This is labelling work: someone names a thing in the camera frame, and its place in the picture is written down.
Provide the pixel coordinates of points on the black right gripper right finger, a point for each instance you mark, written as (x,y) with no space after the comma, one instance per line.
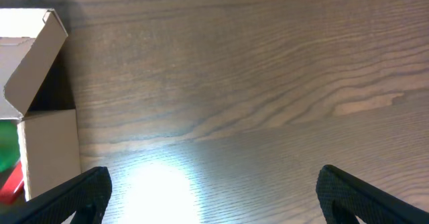
(344,198)

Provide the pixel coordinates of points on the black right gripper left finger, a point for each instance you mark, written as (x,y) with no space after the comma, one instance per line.
(85,197)

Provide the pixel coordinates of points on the green tape roll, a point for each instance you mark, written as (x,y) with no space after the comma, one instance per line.
(9,145)

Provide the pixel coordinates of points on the cardboard box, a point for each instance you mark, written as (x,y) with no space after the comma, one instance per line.
(48,141)

